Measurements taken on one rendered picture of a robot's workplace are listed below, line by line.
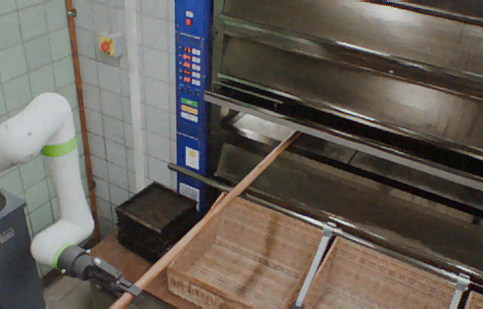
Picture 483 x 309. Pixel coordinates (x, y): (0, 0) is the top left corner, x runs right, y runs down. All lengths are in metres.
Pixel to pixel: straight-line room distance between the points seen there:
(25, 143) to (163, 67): 1.16
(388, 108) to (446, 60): 0.28
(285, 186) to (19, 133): 1.30
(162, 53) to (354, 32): 0.93
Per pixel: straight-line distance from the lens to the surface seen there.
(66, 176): 1.72
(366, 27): 1.99
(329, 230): 1.93
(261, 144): 2.37
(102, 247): 2.72
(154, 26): 2.48
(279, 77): 2.18
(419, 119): 2.03
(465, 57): 1.93
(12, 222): 2.06
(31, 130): 1.51
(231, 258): 2.62
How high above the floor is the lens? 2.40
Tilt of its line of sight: 33 degrees down
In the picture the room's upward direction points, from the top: 4 degrees clockwise
